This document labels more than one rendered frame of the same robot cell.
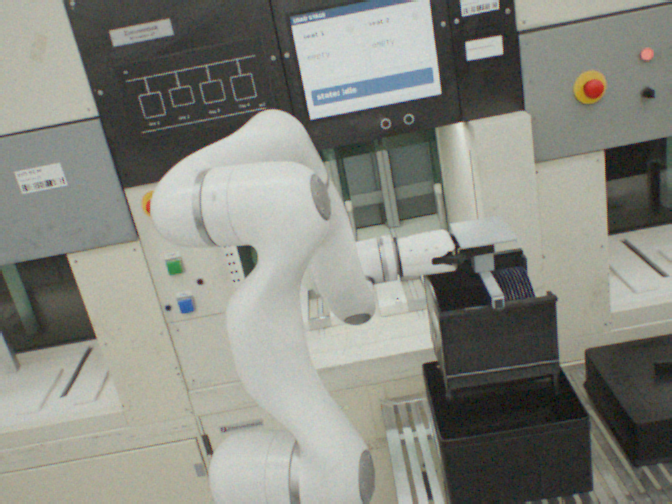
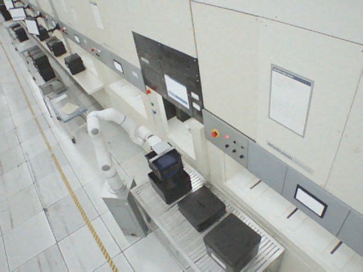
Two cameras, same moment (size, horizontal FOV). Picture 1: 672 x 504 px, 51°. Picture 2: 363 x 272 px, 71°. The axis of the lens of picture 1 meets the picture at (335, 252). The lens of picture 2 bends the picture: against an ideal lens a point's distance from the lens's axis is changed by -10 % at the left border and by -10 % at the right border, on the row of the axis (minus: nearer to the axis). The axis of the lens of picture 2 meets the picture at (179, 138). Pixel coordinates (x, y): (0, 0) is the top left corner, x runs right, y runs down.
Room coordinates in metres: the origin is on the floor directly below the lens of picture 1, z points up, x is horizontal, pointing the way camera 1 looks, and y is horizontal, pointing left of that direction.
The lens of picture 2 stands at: (0.50, -1.72, 2.74)
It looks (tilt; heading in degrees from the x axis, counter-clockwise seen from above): 42 degrees down; 60
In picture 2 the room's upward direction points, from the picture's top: 11 degrees counter-clockwise
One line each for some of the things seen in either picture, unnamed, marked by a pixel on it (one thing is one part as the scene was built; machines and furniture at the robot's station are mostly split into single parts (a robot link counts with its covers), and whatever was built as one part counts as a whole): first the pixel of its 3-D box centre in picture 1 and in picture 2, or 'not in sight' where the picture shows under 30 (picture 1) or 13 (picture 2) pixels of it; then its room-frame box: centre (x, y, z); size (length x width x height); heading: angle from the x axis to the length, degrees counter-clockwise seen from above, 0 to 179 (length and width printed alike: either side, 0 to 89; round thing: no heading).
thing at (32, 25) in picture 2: not in sight; (43, 25); (1.30, 3.36, 1.59); 0.50 x 0.41 x 0.36; 178
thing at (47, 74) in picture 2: not in sight; (46, 72); (1.07, 3.95, 0.59); 0.30 x 0.28 x 0.26; 88
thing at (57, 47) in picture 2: not in sight; (57, 47); (1.48, 4.04, 0.93); 0.30 x 0.28 x 0.26; 91
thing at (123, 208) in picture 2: not in sight; (128, 208); (0.80, 0.12, 0.38); 0.28 x 0.28 x 0.76; 43
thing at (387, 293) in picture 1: (413, 286); not in sight; (1.78, -0.19, 0.89); 0.22 x 0.21 x 0.04; 178
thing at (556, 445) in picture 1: (502, 422); (170, 181); (1.17, -0.26, 0.85); 0.28 x 0.28 x 0.17; 86
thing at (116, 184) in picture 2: not in sight; (113, 179); (0.80, 0.12, 0.85); 0.19 x 0.19 x 0.18
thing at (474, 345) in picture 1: (486, 307); (164, 160); (1.18, -0.26, 1.12); 0.24 x 0.20 x 0.32; 177
